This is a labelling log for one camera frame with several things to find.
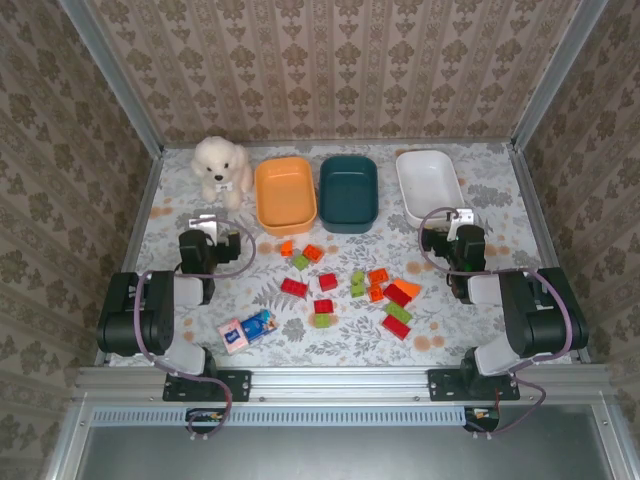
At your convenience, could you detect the large orange sloped lego brick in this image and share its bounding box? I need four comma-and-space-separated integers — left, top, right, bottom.
393, 278, 423, 301

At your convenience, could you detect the long red lego brick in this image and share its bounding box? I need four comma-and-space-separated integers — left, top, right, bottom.
382, 283, 414, 309
381, 314, 412, 342
280, 277, 309, 300

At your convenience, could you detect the long green lego brick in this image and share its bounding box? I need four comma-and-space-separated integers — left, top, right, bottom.
384, 301, 414, 325

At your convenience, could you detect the white plastic container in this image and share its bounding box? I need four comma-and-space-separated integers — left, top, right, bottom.
395, 149, 467, 229

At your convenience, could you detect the orange plastic container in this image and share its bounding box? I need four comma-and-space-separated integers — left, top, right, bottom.
253, 156, 319, 237

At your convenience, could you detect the white plush dog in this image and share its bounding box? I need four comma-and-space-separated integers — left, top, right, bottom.
190, 136, 255, 211

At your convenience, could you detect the blue tissue pack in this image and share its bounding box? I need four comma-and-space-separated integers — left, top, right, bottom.
240, 308, 280, 345

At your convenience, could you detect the pink tissue pack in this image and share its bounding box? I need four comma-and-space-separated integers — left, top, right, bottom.
217, 319, 251, 356

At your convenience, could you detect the dark teal plastic container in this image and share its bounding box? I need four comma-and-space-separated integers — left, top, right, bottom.
318, 155, 379, 235

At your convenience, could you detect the black mounting plate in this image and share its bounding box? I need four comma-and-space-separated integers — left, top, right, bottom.
162, 368, 252, 403
427, 368, 521, 403

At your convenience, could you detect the grey metal panel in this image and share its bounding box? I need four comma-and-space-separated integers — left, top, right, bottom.
74, 404, 616, 480

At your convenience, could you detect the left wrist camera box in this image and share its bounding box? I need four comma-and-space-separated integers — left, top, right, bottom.
188, 213, 219, 235

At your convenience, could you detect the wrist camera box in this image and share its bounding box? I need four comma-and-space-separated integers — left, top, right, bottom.
446, 208, 475, 240
188, 213, 219, 235

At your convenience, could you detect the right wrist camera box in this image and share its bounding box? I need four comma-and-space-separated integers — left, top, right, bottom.
446, 208, 475, 240

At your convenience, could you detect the aluminium table side rail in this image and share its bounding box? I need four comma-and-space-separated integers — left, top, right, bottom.
507, 143, 592, 364
121, 149, 165, 274

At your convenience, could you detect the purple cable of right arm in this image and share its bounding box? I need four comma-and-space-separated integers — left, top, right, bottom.
418, 206, 572, 436

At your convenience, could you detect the aluminium table end rail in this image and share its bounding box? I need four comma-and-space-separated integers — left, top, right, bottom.
160, 138, 516, 149

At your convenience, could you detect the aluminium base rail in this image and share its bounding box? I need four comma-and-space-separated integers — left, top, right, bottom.
73, 366, 617, 404

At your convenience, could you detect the aluminium frame post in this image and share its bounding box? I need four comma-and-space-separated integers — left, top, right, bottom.
510, 0, 610, 151
58, 0, 165, 157

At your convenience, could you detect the grey slotted cable duct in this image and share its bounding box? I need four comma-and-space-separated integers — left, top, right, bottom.
91, 405, 501, 428

